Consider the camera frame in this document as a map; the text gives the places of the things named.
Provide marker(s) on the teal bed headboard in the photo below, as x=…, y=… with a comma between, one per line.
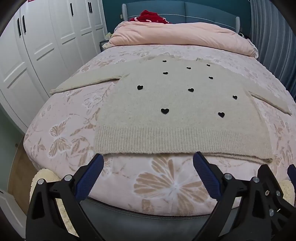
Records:
x=196, y=11

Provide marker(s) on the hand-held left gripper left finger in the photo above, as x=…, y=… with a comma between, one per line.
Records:
x=91, y=178

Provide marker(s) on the dark bedside table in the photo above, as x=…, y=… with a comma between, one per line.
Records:
x=103, y=45

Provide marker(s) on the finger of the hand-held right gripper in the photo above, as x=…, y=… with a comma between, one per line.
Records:
x=292, y=171
x=269, y=178

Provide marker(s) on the cream fluffy rug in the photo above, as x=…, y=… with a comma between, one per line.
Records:
x=49, y=173

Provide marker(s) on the pink duvet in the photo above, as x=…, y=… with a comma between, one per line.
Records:
x=185, y=34

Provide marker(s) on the pink floral bed sheet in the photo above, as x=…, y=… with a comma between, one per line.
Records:
x=161, y=185

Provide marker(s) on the white door panel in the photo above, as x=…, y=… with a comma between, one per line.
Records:
x=11, y=208

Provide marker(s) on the grey-blue curtain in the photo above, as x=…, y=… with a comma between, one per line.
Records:
x=272, y=46

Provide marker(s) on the red fluffy cloth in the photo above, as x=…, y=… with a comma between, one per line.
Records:
x=150, y=17

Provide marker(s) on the white wardrobe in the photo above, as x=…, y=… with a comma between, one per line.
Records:
x=46, y=46

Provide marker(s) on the beige knit sweater black hearts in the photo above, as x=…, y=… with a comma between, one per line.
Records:
x=161, y=99

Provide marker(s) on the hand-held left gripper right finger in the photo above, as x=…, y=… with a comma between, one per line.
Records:
x=207, y=176

